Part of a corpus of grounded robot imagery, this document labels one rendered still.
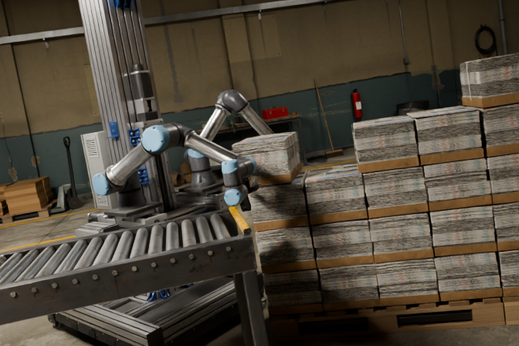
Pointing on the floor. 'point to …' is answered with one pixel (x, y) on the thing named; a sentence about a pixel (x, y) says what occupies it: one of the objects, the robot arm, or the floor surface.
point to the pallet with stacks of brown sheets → (25, 199)
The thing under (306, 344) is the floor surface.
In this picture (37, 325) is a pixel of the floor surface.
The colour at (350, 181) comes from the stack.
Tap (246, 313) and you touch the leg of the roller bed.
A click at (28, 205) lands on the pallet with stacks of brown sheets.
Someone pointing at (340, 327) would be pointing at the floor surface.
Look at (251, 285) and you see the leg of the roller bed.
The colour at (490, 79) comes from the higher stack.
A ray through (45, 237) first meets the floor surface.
